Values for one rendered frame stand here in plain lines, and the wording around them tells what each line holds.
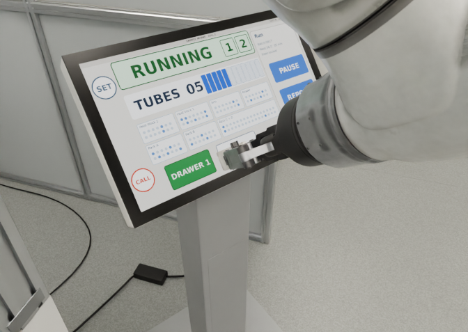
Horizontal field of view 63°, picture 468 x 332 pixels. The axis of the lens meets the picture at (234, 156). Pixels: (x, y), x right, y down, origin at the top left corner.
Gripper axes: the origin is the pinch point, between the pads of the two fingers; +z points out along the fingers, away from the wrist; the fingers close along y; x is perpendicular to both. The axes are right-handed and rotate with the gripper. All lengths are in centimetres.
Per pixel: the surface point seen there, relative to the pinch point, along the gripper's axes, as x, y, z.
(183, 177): 0.5, 2.0, 16.9
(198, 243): 17.9, -4.6, 43.2
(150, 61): -21.3, -0.5, 16.8
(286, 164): 22, -110, 144
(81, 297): 34, 22, 132
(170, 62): -20.2, -4.3, 16.8
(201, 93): -12.9, -7.8, 16.8
